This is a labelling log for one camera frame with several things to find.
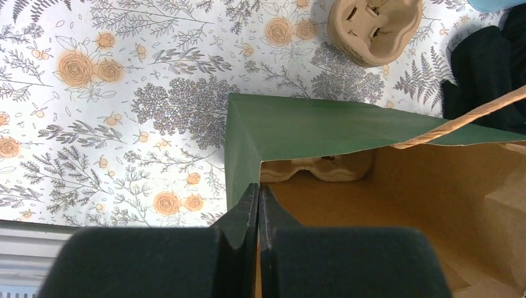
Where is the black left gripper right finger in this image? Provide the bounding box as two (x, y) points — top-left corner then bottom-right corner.
(259, 184), (303, 297)

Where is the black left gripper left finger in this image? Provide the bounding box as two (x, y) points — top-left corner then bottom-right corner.
(212, 183), (259, 297)

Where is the floral table mat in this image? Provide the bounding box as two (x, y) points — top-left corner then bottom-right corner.
(1, 1), (506, 227)

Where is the aluminium frame rail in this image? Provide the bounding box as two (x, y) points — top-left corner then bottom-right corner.
(1, 220), (77, 297)

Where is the green brown paper bag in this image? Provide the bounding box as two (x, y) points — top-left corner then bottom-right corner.
(225, 93), (525, 297)

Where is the blue straw holder cup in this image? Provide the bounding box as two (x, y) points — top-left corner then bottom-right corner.
(468, 0), (525, 13)

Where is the black cloth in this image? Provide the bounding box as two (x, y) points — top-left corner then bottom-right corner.
(441, 4), (525, 120)

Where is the brown pulp cup carrier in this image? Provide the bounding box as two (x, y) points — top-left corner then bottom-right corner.
(260, 149), (375, 183)
(328, 0), (423, 68)

